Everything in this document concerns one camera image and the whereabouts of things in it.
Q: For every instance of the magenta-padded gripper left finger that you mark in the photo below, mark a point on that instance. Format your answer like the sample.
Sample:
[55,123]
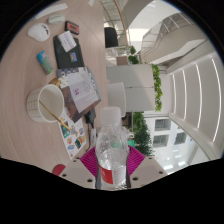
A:
[75,171]

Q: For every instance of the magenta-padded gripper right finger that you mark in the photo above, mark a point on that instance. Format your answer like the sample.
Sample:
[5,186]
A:
[148,171]

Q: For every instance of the clear red-labelled water bottle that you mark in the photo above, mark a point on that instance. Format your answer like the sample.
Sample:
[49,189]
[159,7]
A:
[111,150]

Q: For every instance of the colourful sticker sheet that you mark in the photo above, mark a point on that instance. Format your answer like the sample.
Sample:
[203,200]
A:
[75,143]

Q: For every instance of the row of green hedge plants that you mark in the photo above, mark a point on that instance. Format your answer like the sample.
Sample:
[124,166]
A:
[143,136]

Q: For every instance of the black power adapter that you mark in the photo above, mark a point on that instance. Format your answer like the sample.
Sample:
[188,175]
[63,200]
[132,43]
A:
[90,116]

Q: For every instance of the gold spoon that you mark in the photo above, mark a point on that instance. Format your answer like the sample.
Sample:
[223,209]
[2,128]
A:
[55,115]

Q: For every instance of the white grid-pattern mug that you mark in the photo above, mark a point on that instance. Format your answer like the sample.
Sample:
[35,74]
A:
[33,106]

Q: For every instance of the white chair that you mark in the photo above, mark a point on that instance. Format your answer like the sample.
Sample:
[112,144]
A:
[116,98]

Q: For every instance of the brown booklet with papers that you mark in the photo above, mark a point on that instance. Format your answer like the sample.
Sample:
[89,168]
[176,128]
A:
[83,91]

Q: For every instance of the green plants atop cabinet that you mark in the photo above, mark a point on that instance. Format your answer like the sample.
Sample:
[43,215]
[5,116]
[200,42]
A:
[157,86]

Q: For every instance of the white cabinet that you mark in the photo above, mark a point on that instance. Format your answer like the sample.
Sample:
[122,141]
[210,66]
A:
[136,86]

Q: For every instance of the ceiling strip lights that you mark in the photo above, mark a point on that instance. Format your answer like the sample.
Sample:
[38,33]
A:
[198,96]

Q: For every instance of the small blue-green pack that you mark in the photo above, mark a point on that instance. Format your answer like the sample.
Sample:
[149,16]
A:
[45,62]

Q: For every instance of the black notebook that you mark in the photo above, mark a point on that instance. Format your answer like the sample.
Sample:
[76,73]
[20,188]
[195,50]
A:
[65,58]

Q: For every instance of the green plants in brown planter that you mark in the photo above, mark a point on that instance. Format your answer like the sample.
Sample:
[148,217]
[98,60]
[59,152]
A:
[132,55]

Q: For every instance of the white card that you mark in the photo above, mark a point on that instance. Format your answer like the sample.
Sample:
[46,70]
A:
[66,41]

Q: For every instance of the black chair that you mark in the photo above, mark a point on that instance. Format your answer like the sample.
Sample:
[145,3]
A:
[111,37]

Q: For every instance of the white computer mouse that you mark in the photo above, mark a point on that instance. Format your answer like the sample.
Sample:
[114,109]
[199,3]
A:
[38,32]

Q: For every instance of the small red-black case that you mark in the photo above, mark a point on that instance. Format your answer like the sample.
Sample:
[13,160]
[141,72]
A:
[72,27]

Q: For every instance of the small white round device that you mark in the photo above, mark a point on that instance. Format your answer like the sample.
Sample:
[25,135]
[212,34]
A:
[56,19]

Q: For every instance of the glass railing with wooden handrail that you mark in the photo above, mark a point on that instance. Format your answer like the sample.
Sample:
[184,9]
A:
[115,16]

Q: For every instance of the white power strip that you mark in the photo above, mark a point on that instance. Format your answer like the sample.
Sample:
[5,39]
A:
[50,11]

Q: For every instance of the small white paper sheet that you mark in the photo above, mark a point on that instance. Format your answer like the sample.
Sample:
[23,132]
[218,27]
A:
[91,2]

